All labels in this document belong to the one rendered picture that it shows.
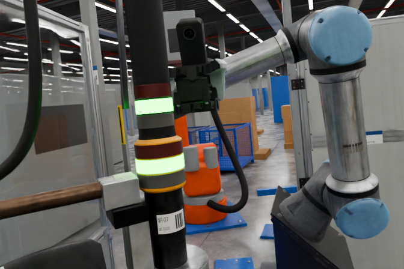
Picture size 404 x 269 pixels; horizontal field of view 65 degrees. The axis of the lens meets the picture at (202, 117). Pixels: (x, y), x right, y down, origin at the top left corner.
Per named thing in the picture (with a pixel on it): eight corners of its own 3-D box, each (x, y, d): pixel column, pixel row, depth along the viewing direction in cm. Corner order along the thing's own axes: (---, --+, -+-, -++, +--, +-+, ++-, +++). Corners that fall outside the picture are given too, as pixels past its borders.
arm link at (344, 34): (367, 208, 88) (344, 3, 74) (397, 242, 73) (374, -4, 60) (323, 215, 89) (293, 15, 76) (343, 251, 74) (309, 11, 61)
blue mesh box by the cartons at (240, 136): (201, 175, 694) (196, 130, 689) (221, 162, 809) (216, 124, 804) (240, 175, 659) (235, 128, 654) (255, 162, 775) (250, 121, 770)
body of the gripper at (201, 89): (218, 111, 52) (223, 108, 64) (213, 58, 52) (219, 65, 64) (172, 115, 53) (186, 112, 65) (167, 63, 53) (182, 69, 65)
